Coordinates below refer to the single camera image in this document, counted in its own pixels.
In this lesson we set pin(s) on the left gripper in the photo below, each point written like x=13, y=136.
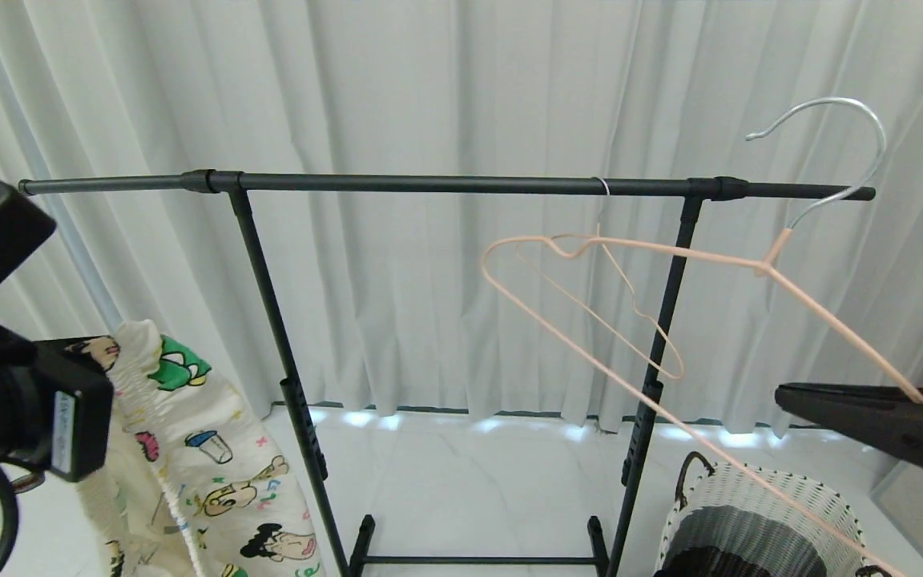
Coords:
x=13, y=401

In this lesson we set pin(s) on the white laundry basket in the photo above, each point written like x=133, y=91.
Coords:
x=790, y=489

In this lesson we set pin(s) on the black clothes rack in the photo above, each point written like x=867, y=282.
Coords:
x=429, y=183

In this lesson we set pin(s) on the white curtain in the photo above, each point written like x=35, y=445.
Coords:
x=429, y=96

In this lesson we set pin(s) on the cream printed garment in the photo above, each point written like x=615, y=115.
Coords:
x=213, y=449

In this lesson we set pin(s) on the pink clothes hanger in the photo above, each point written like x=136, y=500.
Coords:
x=605, y=187
x=776, y=250

